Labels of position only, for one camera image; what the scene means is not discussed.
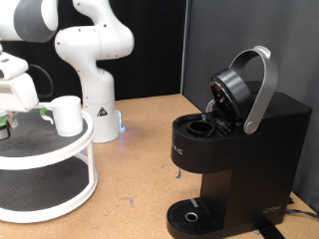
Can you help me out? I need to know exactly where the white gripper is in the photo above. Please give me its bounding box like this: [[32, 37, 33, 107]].
[[0, 53, 40, 129]]

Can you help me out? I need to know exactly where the black Keurig coffee machine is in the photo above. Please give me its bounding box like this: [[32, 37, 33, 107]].
[[165, 45, 313, 239]]

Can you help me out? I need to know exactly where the white two-tier turntable shelf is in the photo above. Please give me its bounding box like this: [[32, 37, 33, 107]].
[[0, 101, 99, 223]]

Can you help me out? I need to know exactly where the black backdrop curtain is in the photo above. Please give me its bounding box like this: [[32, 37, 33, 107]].
[[0, 0, 187, 109]]

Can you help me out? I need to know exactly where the black robot camera cable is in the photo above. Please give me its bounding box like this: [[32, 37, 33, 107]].
[[28, 64, 55, 100]]

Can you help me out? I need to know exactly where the white mug green-taped handle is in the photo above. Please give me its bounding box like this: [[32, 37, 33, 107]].
[[39, 95, 84, 137]]

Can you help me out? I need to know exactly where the black tape strap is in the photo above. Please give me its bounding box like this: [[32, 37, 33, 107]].
[[255, 218, 287, 239]]

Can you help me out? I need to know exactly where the black machine power cable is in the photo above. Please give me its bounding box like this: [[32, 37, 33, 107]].
[[285, 208, 319, 220]]

